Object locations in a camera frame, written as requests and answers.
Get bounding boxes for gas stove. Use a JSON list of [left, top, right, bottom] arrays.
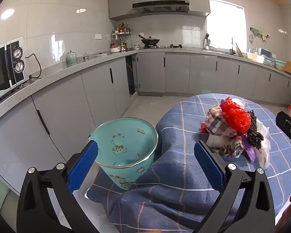
[[139, 44, 187, 50]]

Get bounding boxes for grey speckled countertop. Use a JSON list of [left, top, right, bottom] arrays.
[[0, 46, 291, 127]]

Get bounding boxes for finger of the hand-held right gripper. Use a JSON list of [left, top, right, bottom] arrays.
[[275, 111, 291, 163]]

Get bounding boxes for dark purple foam net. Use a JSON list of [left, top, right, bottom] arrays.
[[242, 110, 265, 151]]

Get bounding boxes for green kettle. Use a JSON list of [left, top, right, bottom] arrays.
[[65, 50, 78, 65]]

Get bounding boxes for large plaid cloth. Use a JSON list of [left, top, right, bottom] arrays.
[[201, 104, 237, 136]]

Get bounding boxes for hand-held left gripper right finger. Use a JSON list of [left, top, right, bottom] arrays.
[[191, 139, 277, 233]]

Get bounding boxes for small plaid cloth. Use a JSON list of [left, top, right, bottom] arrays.
[[222, 135, 245, 158]]

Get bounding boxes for blue plaid tablecloth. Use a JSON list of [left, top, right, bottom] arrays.
[[86, 93, 291, 233]]

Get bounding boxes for striped paper cup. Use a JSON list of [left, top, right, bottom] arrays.
[[231, 98, 246, 110]]

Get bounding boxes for white sponge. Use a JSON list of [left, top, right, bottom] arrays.
[[207, 133, 227, 148]]

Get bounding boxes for black power cable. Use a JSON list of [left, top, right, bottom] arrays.
[[22, 53, 42, 88]]

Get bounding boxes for utensil holder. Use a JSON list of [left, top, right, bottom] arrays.
[[203, 33, 212, 51]]

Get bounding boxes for black wok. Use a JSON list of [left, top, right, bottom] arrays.
[[139, 34, 160, 46]]

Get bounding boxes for teal cartoon print bin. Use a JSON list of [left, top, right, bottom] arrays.
[[88, 117, 158, 191]]

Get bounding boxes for microwave oven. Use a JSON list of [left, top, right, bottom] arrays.
[[0, 37, 27, 107]]

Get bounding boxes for white basin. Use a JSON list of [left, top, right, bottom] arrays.
[[247, 52, 266, 63]]

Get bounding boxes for window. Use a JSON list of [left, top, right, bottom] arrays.
[[206, 0, 247, 51]]

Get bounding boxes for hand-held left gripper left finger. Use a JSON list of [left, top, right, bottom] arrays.
[[16, 139, 100, 233]]

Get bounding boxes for wall hooks with hanging items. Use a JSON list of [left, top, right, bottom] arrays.
[[249, 27, 269, 42]]

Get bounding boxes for red foam fruit net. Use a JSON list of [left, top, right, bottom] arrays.
[[220, 97, 251, 134]]

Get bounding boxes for leaning cutting board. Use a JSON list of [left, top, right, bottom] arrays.
[[235, 42, 244, 58]]

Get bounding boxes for blue storage box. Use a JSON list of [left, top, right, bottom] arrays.
[[259, 49, 275, 67]]

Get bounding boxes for grey base cabinets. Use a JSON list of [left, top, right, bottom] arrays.
[[0, 50, 291, 199]]

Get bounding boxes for clear plastic bag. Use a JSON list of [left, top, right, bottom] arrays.
[[253, 120, 272, 169]]

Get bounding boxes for metal spice rack with bottles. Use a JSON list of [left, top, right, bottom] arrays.
[[110, 22, 133, 51]]

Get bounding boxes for range hood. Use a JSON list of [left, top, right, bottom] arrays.
[[132, 0, 190, 14]]

